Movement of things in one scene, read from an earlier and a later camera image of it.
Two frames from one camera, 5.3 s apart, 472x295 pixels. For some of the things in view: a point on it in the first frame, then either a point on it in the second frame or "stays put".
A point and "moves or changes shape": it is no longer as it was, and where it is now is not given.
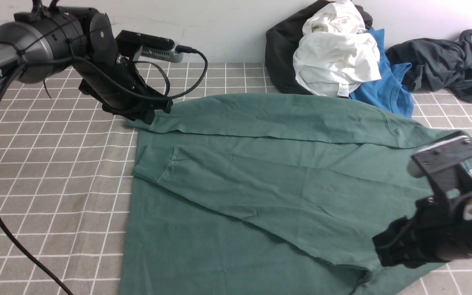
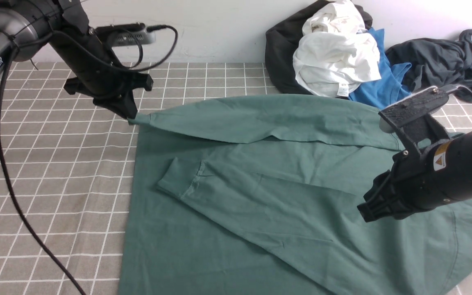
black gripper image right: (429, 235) -> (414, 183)
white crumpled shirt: (336, 53) stays put
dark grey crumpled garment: (458, 66) stays put
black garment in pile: (282, 37) stays put
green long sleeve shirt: (270, 194) moves or changes shape
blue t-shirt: (391, 91) stays put
